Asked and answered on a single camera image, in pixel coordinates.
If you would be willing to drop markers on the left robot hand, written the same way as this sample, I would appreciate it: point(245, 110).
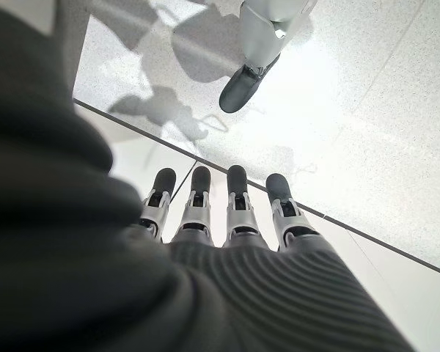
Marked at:
point(95, 275)

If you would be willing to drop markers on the left robot leg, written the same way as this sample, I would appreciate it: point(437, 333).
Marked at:
point(258, 36)

